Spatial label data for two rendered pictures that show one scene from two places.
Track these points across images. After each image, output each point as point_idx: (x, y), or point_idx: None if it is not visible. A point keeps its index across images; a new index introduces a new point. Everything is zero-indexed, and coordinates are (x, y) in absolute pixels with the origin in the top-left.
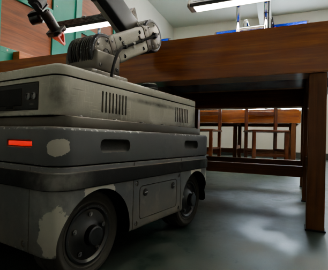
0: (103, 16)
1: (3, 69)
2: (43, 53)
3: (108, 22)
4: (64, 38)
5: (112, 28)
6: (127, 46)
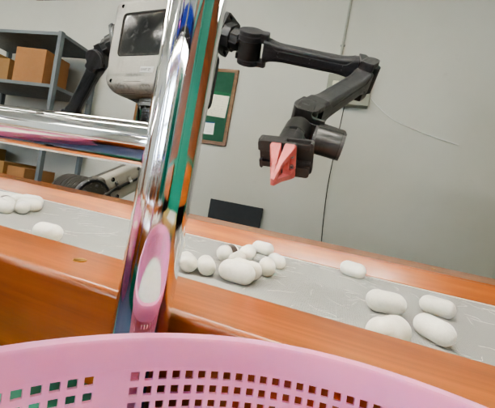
0: (133, 191)
1: None
2: None
3: (128, 194)
4: (272, 162)
5: (121, 197)
6: None
